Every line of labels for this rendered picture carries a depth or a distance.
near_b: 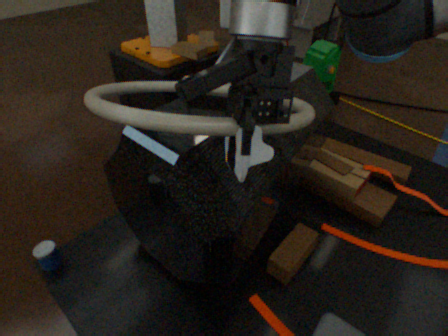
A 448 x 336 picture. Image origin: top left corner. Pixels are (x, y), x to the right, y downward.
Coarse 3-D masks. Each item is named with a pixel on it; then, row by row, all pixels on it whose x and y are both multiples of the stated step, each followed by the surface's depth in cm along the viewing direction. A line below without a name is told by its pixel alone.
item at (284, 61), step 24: (240, 48) 42; (264, 48) 41; (288, 48) 44; (264, 72) 44; (288, 72) 45; (240, 96) 43; (264, 96) 44; (288, 96) 45; (240, 120) 46; (264, 120) 46; (288, 120) 46
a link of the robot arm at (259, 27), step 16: (240, 0) 39; (256, 0) 38; (240, 16) 40; (256, 16) 39; (272, 16) 39; (288, 16) 40; (240, 32) 40; (256, 32) 39; (272, 32) 39; (288, 32) 41
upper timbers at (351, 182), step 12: (336, 156) 200; (312, 168) 191; (324, 168) 190; (360, 168) 190; (312, 180) 195; (324, 180) 189; (336, 180) 182; (348, 180) 181; (360, 180) 181; (336, 192) 187; (348, 192) 181
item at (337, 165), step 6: (318, 156) 198; (324, 156) 198; (330, 156) 198; (324, 162) 193; (330, 162) 193; (336, 162) 193; (342, 162) 193; (336, 168) 188; (342, 168) 188; (348, 168) 188; (342, 174) 185
